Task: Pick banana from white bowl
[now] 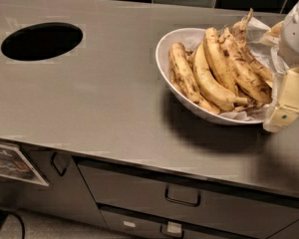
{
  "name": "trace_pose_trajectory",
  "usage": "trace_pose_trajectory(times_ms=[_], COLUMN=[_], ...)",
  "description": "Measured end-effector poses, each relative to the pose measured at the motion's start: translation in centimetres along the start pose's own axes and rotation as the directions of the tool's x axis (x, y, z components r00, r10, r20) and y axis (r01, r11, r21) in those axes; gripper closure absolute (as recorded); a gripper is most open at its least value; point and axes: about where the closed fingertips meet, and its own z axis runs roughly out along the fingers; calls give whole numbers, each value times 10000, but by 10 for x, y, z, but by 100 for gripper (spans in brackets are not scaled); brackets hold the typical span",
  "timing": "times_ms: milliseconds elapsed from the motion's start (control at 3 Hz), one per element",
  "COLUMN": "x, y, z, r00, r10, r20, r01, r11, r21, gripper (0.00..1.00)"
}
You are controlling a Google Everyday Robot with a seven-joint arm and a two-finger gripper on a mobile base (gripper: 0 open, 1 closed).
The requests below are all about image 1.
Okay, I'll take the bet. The white paper bowl liner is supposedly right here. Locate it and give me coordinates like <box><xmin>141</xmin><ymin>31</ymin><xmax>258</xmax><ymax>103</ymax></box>
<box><xmin>170</xmin><ymin>18</ymin><xmax>287</xmax><ymax>125</ymax></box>

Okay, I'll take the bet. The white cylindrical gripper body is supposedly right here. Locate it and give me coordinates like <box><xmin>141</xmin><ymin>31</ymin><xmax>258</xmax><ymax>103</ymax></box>
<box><xmin>279</xmin><ymin>1</ymin><xmax>299</xmax><ymax>66</ymax></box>

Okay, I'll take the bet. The spotted banana far left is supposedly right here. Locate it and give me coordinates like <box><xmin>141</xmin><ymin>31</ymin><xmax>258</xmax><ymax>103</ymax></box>
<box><xmin>168</xmin><ymin>43</ymin><xmax>200</xmax><ymax>104</ymax></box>

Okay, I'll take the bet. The grey drawer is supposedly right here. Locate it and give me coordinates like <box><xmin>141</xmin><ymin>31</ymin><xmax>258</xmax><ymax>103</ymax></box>
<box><xmin>77</xmin><ymin>158</ymin><xmax>299</xmax><ymax>239</ymax></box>
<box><xmin>100</xmin><ymin>205</ymin><xmax>255</xmax><ymax>239</ymax></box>

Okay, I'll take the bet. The framed poster on cabinet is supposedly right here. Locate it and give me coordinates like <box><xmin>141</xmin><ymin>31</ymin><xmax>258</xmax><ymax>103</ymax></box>
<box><xmin>0</xmin><ymin>143</ymin><xmax>49</xmax><ymax>186</ymax></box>

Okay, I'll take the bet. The brown spotted right banana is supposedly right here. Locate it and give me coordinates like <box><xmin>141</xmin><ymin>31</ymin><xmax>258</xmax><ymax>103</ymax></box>
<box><xmin>219</xmin><ymin>27</ymin><xmax>271</xmax><ymax>104</ymax></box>

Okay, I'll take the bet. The dark brown rear banana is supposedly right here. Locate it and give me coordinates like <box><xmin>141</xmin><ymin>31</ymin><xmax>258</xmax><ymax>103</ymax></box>
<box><xmin>231</xmin><ymin>9</ymin><xmax>273</xmax><ymax>87</ymax></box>

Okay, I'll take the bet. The upright yellow banana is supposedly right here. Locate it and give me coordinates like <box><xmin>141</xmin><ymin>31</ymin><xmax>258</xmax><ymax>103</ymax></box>
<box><xmin>203</xmin><ymin>28</ymin><xmax>238</xmax><ymax>95</ymax></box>

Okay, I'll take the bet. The white oval bowl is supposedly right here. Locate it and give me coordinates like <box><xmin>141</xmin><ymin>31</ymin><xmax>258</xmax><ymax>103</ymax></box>
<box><xmin>155</xmin><ymin>28</ymin><xmax>267</xmax><ymax>125</ymax></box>

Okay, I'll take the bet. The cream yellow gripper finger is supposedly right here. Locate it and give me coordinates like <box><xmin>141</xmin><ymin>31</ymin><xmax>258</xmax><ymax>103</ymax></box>
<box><xmin>263</xmin><ymin>66</ymin><xmax>299</xmax><ymax>132</ymax></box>

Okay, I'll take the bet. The lower grey drawer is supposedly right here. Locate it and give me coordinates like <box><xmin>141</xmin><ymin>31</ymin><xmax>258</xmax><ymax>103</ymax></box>
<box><xmin>100</xmin><ymin>205</ymin><xmax>255</xmax><ymax>239</ymax></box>

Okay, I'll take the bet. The large yellow middle banana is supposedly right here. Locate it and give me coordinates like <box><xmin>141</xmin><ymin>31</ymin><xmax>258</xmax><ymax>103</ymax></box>
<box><xmin>192</xmin><ymin>44</ymin><xmax>248</xmax><ymax>112</ymax></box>

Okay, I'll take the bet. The grey cabinet door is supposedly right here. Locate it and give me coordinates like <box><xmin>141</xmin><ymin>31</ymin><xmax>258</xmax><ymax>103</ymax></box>
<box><xmin>0</xmin><ymin>143</ymin><xmax>106</xmax><ymax>227</ymax></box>

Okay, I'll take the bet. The round black counter hole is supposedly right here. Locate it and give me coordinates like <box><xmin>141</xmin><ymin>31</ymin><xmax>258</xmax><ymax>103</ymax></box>
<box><xmin>1</xmin><ymin>22</ymin><xmax>83</xmax><ymax>61</ymax></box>

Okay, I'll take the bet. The upper grey drawer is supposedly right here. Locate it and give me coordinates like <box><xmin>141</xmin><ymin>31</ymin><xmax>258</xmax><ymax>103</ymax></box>
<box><xmin>77</xmin><ymin>158</ymin><xmax>299</xmax><ymax>239</ymax></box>

